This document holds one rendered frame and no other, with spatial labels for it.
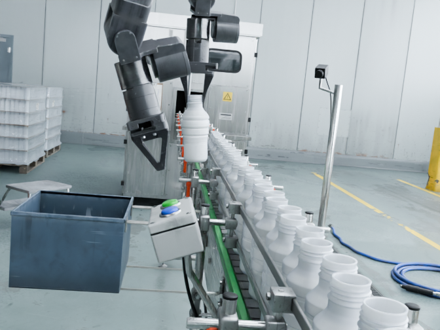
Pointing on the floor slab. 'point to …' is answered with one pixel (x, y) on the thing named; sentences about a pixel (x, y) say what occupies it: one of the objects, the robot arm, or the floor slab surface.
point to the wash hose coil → (403, 271)
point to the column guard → (435, 164)
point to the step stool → (29, 191)
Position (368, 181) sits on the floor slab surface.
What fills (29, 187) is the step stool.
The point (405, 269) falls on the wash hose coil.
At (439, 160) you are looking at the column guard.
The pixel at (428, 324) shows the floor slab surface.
